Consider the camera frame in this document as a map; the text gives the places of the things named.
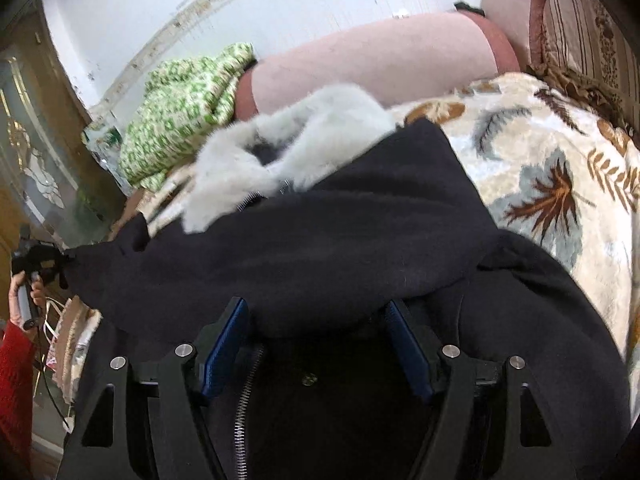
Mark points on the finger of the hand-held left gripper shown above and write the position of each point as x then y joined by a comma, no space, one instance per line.
62,264

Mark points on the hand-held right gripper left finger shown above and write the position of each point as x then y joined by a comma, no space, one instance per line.
224,347

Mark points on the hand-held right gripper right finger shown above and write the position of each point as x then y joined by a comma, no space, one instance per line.
409,347

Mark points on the black coat with grey fur collar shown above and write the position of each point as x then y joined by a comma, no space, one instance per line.
325,260

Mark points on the person's left forearm red sleeve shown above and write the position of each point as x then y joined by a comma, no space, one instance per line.
14,390

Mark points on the person's left hand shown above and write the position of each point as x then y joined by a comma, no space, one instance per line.
14,305

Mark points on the wooden cabinet with glass door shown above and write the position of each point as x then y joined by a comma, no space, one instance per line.
40,160

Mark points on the clear plastic bag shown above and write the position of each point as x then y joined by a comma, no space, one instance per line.
100,147

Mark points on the green white patterned cloth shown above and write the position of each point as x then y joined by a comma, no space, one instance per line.
175,110

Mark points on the leaf print blanket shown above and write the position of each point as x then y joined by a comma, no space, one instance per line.
550,160

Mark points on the striped brown cushion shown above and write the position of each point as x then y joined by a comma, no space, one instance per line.
585,40

